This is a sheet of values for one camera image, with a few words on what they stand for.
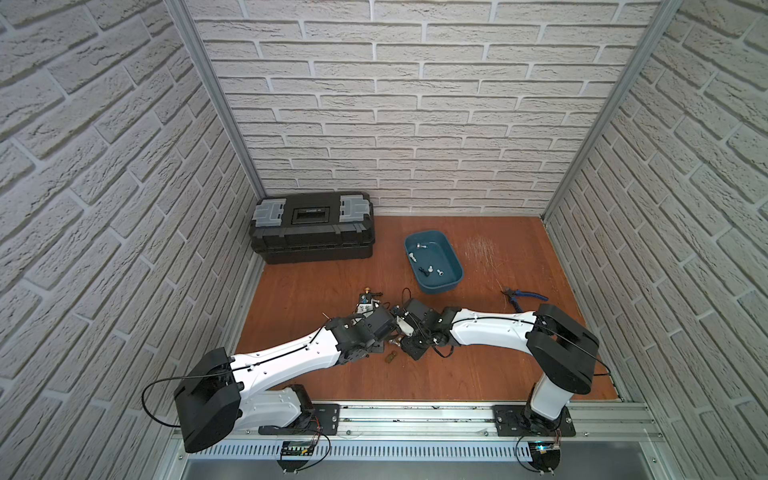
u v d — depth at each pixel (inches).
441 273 39.6
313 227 36.0
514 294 38.0
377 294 38.3
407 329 29.9
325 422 29.3
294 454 28.1
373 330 24.0
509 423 28.7
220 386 16.2
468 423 29.8
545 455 27.8
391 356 33.2
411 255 41.9
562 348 18.2
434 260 41.9
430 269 40.2
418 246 42.2
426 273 40.4
